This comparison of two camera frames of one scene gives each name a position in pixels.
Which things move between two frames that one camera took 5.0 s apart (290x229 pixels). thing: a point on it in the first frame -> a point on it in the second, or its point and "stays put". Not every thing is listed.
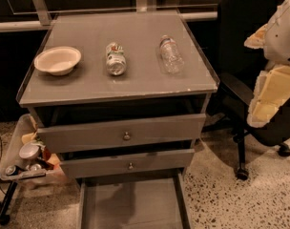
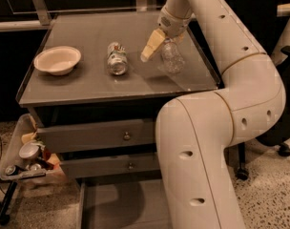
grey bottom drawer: (149, 200) stays put
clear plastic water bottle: (171, 57) stays put
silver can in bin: (30, 151) stays put
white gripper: (282, 37) -> (172, 25)
